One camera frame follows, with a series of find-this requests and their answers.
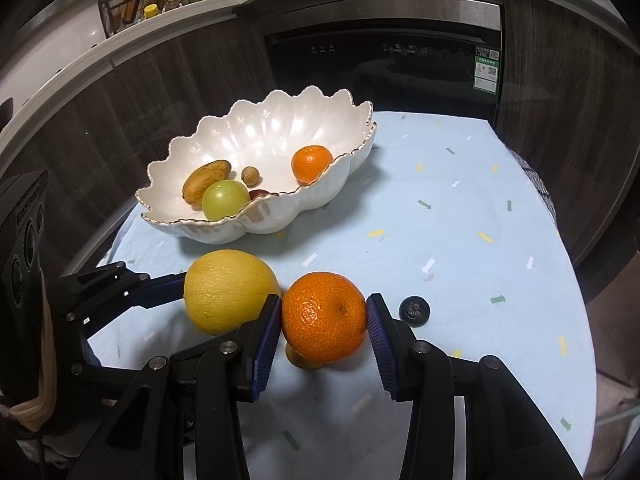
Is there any black wire spice rack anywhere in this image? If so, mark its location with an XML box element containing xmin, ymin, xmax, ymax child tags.
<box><xmin>97</xmin><ymin>0</ymin><xmax>188</xmax><ymax>38</ymax></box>

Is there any small orange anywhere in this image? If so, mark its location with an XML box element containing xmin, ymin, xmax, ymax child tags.
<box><xmin>291</xmin><ymin>144</ymin><xmax>334</xmax><ymax>185</ymax></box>

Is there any small yellowish fruit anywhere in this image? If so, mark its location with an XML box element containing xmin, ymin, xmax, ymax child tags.
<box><xmin>285</xmin><ymin>342</ymin><xmax>326</xmax><ymax>371</ymax></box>

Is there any light blue patterned tablecloth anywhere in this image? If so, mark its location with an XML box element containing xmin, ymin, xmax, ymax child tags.
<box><xmin>87</xmin><ymin>110</ymin><xmax>598</xmax><ymax>480</ymax></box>

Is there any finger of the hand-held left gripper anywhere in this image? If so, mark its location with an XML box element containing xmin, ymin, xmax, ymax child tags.
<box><xmin>70</xmin><ymin>347</ymin><xmax>151</xmax><ymax>403</ymax></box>
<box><xmin>59</xmin><ymin>261</ymin><xmax>188</xmax><ymax>333</ymax></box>

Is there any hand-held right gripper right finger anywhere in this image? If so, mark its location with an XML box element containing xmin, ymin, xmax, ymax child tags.
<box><xmin>365</xmin><ymin>294</ymin><xmax>586</xmax><ymax>480</ymax></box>

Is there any white scalloped ceramic bowl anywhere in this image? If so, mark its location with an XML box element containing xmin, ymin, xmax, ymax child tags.
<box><xmin>136</xmin><ymin>86</ymin><xmax>378</xmax><ymax>245</ymax></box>

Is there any small dark wrinkled fruit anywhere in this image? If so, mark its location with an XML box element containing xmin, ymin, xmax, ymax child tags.
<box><xmin>399</xmin><ymin>296</ymin><xmax>431</xmax><ymax>330</ymax></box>

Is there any large orange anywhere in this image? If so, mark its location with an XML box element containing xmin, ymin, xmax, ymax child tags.
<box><xmin>281</xmin><ymin>271</ymin><xmax>368</xmax><ymax>365</ymax></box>

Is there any yellow lemon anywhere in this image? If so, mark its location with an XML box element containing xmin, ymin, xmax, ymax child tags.
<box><xmin>183</xmin><ymin>249</ymin><xmax>283</xmax><ymax>336</ymax></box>

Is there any dark wood cabinet door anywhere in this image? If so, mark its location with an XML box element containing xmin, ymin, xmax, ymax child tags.
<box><xmin>495</xmin><ymin>0</ymin><xmax>640</xmax><ymax>301</ymax></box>
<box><xmin>0</xmin><ymin>10</ymin><xmax>276</xmax><ymax>271</ymax></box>

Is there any green label sticker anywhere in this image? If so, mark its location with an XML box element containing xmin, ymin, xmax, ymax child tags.
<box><xmin>474</xmin><ymin>46</ymin><xmax>501</xmax><ymax>95</ymax></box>

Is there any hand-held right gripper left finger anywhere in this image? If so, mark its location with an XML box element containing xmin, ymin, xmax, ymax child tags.
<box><xmin>65</xmin><ymin>294</ymin><xmax>283</xmax><ymax>480</ymax></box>

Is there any green round fruit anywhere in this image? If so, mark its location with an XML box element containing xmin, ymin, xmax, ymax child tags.
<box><xmin>202</xmin><ymin>180</ymin><xmax>251</xmax><ymax>222</ymax></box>

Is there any person's left hand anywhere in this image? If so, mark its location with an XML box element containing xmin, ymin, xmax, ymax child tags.
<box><xmin>10</xmin><ymin>280</ymin><xmax>57</xmax><ymax>433</ymax></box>

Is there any black built-in oven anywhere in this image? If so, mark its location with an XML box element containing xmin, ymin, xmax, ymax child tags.
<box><xmin>260</xmin><ymin>0</ymin><xmax>503</xmax><ymax>126</ymax></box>

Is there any small yellow-brown mango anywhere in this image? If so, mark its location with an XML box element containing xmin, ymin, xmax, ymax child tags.
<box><xmin>181</xmin><ymin>159</ymin><xmax>232</xmax><ymax>206</ymax></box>

